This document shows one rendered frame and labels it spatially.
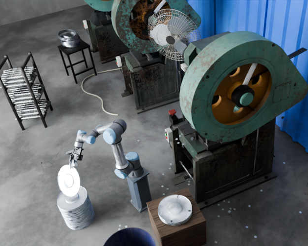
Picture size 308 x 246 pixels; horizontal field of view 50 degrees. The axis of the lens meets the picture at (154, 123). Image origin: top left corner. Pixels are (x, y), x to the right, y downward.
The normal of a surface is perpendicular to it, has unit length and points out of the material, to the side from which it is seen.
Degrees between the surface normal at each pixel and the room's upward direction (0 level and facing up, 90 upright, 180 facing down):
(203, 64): 41
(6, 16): 90
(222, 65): 90
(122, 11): 90
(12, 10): 90
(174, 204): 0
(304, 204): 0
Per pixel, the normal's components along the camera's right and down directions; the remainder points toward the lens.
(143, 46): 0.35, 0.55
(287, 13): -0.25, 0.63
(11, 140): -0.11, -0.77
